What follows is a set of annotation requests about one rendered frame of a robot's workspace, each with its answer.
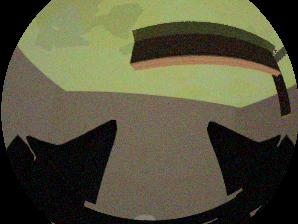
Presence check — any brown wooden board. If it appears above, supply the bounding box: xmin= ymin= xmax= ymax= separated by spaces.
xmin=130 ymin=34 xmax=281 ymax=76

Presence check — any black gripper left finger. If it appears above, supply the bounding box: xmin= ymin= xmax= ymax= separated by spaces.
xmin=27 ymin=120 xmax=117 ymax=205

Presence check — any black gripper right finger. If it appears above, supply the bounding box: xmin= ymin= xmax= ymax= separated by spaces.
xmin=208 ymin=121 xmax=281 ymax=196

